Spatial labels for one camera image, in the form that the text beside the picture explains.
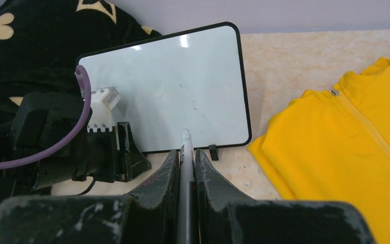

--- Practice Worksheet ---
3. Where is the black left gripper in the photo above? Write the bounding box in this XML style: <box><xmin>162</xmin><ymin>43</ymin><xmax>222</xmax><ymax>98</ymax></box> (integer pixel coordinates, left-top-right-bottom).
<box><xmin>74</xmin><ymin>122</ymin><xmax>151</xmax><ymax>183</ymax></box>

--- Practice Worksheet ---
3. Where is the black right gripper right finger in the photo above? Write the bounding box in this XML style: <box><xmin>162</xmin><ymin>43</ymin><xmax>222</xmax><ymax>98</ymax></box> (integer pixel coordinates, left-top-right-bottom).
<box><xmin>195</xmin><ymin>149</ymin><xmax>375</xmax><ymax>243</ymax></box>

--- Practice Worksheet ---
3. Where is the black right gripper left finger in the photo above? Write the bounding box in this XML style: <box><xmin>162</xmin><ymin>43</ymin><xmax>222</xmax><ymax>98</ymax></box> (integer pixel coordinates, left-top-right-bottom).
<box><xmin>0</xmin><ymin>150</ymin><xmax>179</xmax><ymax>243</ymax></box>

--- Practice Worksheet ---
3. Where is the green whiteboard marker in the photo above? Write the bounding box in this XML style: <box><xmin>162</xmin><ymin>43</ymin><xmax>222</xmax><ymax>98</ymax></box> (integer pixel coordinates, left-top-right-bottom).
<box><xmin>176</xmin><ymin>129</ymin><xmax>195</xmax><ymax>243</ymax></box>

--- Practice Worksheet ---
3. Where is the black framed whiteboard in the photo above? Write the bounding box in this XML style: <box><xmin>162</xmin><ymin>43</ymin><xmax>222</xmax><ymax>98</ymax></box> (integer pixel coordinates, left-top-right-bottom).
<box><xmin>76</xmin><ymin>22</ymin><xmax>252</xmax><ymax>154</ymax></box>

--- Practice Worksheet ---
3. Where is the yellow folded sweatshirt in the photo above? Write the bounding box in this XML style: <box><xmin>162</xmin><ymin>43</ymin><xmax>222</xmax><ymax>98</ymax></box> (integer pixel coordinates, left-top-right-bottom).
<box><xmin>248</xmin><ymin>57</ymin><xmax>390</xmax><ymax>243</ymax></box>

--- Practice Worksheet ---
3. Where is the black floral plush blanket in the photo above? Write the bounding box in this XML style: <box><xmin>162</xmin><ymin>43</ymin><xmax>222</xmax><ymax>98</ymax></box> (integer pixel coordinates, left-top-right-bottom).
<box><xmin>0</xmin><ymin>0</ymin><xmax>163</xmax><ymax>216</ymax></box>

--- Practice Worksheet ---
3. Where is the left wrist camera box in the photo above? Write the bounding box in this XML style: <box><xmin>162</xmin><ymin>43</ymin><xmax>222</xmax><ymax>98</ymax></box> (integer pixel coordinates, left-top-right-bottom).
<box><xmin>87</xmin><ymin>86</ymin><xmax>121</xmax><ymax>133</ymax></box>

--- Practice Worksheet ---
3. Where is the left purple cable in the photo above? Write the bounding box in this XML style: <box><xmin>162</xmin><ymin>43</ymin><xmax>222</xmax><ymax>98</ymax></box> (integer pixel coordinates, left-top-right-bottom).
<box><xmin>0</xmin><ymin>65</ymin><xmax>92</xmax><ymax>172</ymax></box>

